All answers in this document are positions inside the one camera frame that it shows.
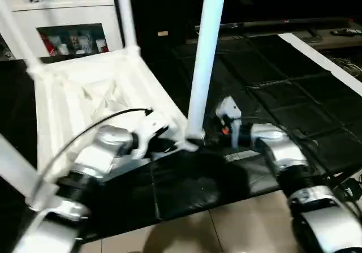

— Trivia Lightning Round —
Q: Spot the white plastic table leg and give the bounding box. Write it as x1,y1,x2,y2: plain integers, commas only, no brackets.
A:
0,0,46,78
0,132,58,212
113,0,143,59
185,0,229,144

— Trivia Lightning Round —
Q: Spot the white plastic table top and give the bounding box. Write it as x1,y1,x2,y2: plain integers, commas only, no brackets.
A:
25,45,200,201

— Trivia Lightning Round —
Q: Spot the black work mat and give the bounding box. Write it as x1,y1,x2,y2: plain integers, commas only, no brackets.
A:
0,31,362,243

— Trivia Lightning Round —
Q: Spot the white edge strip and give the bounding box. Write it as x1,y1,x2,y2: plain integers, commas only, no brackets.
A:
277,32,362,96

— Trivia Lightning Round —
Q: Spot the black box white label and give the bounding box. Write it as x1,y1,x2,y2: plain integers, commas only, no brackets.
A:
339,179,362,201

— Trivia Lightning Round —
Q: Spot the red bottle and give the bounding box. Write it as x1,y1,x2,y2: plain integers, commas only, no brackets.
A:
46,35,58,57

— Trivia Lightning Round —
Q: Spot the black remote control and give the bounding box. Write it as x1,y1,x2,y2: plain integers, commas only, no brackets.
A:
330,28,362,37

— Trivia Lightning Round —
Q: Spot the white glass-door cabinet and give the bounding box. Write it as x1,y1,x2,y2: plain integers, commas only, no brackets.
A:
0,0,126,62

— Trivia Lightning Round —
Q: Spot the black metal rail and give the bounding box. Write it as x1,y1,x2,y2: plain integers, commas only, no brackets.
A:
195,18,355,36

